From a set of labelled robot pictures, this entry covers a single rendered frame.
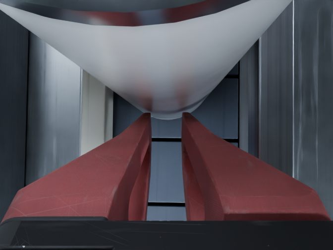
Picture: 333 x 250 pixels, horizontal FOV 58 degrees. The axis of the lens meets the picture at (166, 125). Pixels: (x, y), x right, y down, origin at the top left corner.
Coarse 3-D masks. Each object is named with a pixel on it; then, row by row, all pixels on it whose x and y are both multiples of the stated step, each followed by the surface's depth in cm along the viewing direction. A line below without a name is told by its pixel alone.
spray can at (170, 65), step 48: (0, 0) 2; (48, 0) 2; (96, 0) 2; (144, 0) 2; (192, 0) 2; (240, 0) 2; (288, 0) 3; (96, 48) 3; (144, 48) 3; (192, 48) 3; (240, 48) 4; (144, 96) 7; (192, 96) 8
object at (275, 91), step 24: (288, 24) 10; (264, 48) 10; (288, 48) 10; (264, 72) 10; (288, 72) 10; (264, 96) 10; (288, 96) 10; (264, 120) 10; (288, 120) 10; (264, 144) 10; (288, 144) 10; (288, 168) 10
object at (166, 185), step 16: (224, 80) 18; (208, 96) 18; (224, 96) 18; (128, 112) 18; (208, 112) 18; (224, 112) 18; (112, 128) 18; (160, 128) 18; (176, 128) 18; (208, 128) 18; (224, 128) 18; (160, 144) 18; (176, 144) 18; (160, 160) 18; (176, 160) 18; (160, 176) 18; (176, 176) 18; (160, 192) 18; (176, 192) 18; (160, 208) 18; (176, 208) 18
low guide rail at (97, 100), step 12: (84, 72) 15; (84, 84) 15; (96, 84) 15; (84, 96) 15; (96, 96) 15; (108, 96) 15; (84, 108) 15; (96, 108) 15; (108, 108) 15; (84, 120) 15; (96, 120) 15; (108, 120) 15; (84, 132) 15; (96, 132) 15; (108, 132) 15; (84, 144) 15; (96, 144) 15
